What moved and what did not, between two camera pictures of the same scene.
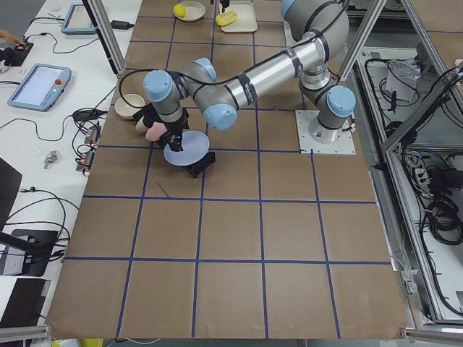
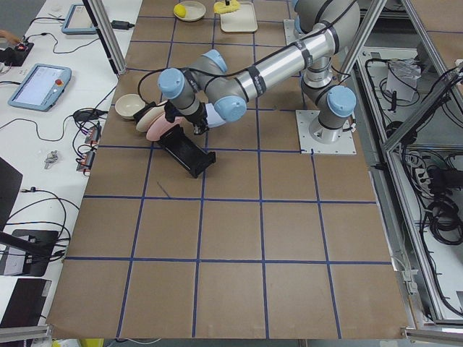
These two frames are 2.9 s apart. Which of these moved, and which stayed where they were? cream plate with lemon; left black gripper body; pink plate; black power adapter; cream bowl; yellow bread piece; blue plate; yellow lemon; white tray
Moved: yellow bread piece; blue plate; left black gripper body
Stayed: black power adapter; yellow lemon; cream plate with lemon; cream bowl; pink plate; white tray
